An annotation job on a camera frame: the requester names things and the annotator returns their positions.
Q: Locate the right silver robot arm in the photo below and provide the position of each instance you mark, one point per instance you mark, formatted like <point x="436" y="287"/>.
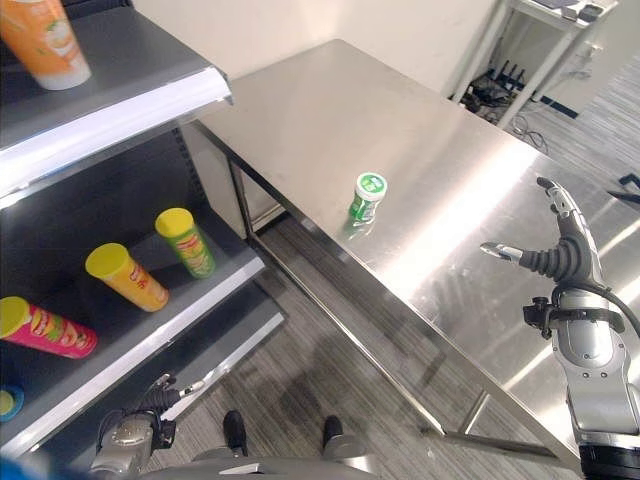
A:
<point x="592" y="375"/>

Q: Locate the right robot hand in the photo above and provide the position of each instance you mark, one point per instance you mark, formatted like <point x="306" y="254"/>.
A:
<point x="567" y="255"/>

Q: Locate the stainless steel table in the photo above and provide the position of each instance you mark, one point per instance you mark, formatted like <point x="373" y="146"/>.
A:
<point x="400" y="200"/>

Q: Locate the orange chips can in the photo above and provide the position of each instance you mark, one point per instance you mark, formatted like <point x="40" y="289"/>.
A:
<point x="127" y="276"/>

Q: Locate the black object at edge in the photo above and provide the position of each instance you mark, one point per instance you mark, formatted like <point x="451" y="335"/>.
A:
<point x="627" y="187"/>

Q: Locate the grey metal shelf unit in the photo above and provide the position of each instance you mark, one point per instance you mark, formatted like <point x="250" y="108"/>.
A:
<point x="115" y="200"/>

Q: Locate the green chips can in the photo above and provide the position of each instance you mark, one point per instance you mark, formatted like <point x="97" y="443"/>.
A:
<point x="186" y="242"/>

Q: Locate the blue chips can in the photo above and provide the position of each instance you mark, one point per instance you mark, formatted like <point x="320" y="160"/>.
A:
<point x="10" y="402"/>

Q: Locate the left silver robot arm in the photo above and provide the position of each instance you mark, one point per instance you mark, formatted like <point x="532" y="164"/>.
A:
<point x="127" y="442"/>

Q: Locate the green gum jar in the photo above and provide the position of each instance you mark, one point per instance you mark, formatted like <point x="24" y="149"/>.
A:
<point x="368" y="202"/>

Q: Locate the robot body and legs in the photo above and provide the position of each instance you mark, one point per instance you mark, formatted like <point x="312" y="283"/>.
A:
<point x="280" y="450"/>

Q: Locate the white desk frame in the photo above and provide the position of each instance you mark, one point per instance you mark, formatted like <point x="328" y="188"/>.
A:
<point x="530" y="55"/>

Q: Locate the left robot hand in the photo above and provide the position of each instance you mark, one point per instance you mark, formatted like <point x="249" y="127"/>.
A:
<point x="165" y="394"/>

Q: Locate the pink chips can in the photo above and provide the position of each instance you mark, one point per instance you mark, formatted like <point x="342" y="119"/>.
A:
<point x="45" y="327"/>

